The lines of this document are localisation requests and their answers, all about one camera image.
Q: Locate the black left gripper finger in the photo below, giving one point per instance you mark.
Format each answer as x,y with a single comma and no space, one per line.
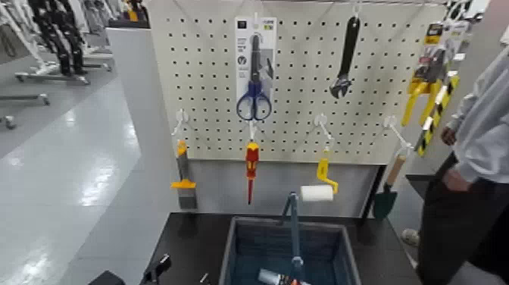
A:
159,267
204,278

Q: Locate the yellow pliers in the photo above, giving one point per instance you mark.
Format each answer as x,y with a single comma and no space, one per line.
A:
429,85

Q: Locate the grey blue plastic crate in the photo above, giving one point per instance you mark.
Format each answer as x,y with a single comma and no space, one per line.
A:
228,254

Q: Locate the white tube with colourful label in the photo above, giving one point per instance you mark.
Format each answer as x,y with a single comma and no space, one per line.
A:
267,277

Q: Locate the grey panel under pegboard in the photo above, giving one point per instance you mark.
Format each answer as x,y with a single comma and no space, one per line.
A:
222,187

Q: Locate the red yellow screwdriver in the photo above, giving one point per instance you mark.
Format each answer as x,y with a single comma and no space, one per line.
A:
252,159

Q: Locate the white pegboard hook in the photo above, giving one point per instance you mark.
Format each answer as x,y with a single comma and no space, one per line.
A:
255,19
391,122
321,120
181,117
251,129
356,8

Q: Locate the white pegboard panel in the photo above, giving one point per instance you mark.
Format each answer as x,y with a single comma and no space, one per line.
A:
302,119

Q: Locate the black pegboard stand leg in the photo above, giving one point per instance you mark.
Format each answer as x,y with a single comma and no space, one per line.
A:
375,179

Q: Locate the grey wheeled stand base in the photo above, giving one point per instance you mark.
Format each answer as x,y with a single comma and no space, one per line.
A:
51,76

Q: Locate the blue scissors in card packaging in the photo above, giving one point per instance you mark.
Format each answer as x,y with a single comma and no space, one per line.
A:
243,40

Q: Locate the black humanoid robot on stand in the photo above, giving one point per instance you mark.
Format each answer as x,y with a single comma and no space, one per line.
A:
59,32

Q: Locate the yellow black hazard tape strip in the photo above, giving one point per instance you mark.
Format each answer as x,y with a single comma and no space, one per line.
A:
428,131

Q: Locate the black adjustable wrench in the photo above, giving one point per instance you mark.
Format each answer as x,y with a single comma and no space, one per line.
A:
350,40

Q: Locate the white humanoid robot on stand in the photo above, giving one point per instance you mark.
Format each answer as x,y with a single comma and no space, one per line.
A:
16,28

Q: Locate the person in grey shirt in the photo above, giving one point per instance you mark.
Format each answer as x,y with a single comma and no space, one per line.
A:
485,127

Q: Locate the dark background machine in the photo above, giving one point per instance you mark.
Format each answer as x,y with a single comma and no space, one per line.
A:
461,8

